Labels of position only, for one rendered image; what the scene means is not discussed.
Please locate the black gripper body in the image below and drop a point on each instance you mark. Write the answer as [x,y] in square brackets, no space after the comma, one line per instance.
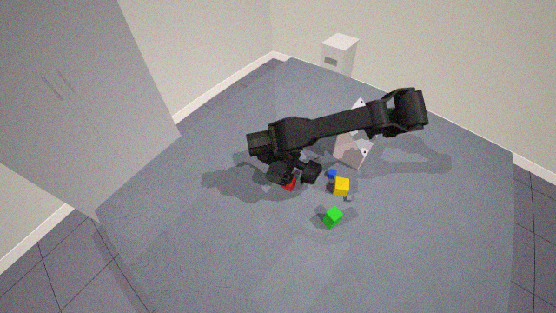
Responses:
[310,170]

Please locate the yellow block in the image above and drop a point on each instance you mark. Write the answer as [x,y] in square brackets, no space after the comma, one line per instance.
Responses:
[341,186]

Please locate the red block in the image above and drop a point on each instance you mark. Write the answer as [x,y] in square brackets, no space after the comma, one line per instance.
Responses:
[291,186]

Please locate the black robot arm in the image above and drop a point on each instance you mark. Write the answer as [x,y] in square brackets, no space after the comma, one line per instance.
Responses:
[287,137]

